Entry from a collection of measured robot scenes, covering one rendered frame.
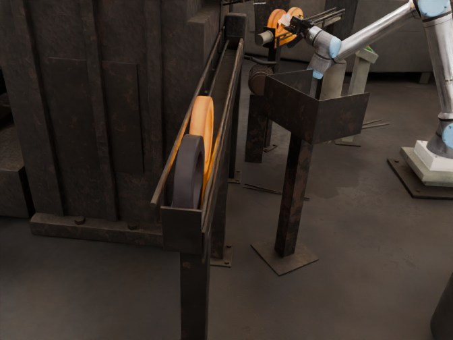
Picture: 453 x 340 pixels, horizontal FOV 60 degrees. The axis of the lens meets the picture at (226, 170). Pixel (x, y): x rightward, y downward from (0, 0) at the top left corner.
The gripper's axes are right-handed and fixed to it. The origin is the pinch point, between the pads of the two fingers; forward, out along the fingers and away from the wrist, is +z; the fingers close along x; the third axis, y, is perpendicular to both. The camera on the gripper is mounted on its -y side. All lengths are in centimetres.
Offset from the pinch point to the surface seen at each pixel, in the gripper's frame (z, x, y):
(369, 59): -43, -37, -7
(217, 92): -35, 87, -1
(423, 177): -104, -11, -37
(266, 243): -73, 77, -55
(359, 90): -45, -43, -28
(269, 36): -4.3, 10.8, -5.2
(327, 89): -31, -28, -31
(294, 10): -0.5, -12.5, 4.9
